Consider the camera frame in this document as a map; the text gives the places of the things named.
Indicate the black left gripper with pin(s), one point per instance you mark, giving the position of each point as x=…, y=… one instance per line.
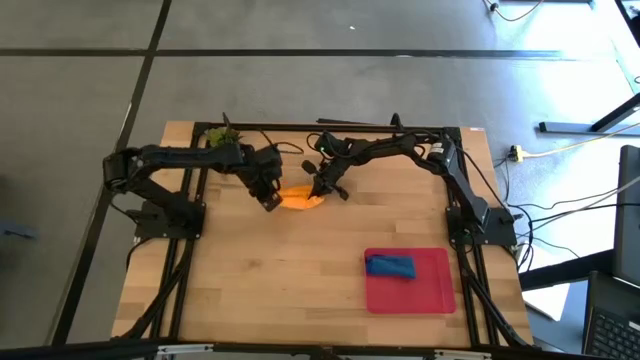
x=262, y=170

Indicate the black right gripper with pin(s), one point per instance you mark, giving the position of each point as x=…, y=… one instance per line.
x=332, y=160

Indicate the orange microfiber towel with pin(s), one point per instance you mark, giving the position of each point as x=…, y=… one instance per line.
x=297, y=200

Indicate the blue microfiber towel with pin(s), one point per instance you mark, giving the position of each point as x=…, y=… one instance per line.
x=390, y=266

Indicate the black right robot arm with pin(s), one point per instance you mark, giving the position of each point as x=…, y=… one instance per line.
x=470, y=200

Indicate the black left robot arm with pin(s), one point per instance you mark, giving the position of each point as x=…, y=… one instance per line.
x=175, y=152

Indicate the pink plastic basket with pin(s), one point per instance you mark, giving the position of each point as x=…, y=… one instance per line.
x=425, y=295

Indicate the green artificial potted plant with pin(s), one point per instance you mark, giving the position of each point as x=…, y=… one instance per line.
x=222, y=136

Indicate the yellow power strip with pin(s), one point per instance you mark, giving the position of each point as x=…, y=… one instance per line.
x=517, y=154

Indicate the grey desk foot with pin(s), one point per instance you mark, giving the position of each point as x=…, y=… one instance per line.
x=565, y=127

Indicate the black keyboard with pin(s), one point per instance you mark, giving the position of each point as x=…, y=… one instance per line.
x=615, y=325

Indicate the black aluminium table frame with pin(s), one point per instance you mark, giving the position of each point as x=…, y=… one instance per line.
x=375, y=128

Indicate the silver aluminium bracket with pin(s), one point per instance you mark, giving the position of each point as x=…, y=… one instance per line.
x=462, y=355
x=185, y=349

